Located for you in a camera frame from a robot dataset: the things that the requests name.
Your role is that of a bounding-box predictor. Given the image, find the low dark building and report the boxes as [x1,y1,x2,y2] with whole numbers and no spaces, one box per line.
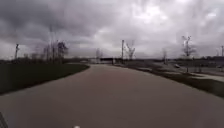
[99,57,115,65]

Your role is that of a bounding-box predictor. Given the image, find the small bare tree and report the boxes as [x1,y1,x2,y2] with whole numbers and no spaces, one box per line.
[95,47,103,63]
[161,48,169,65]

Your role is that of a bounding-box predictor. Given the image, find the tall pole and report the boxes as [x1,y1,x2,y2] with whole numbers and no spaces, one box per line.
[120,39,125,63]

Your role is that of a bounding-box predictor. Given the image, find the pale concrete path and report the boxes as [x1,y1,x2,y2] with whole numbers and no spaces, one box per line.
[0,63,224,128]

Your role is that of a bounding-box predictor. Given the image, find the clump of bare trees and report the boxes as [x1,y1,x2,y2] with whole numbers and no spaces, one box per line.
[42,39,70,64]

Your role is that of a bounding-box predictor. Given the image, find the grass verge strip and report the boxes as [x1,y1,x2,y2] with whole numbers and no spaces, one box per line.
[114,62,224,99]

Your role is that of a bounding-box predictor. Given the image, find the dark grass field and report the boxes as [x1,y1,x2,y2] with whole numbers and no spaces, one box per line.
[0,62,91,96]

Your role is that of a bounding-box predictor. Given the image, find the pale side path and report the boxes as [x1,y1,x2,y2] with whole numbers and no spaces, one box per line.
[185,71,224,83]

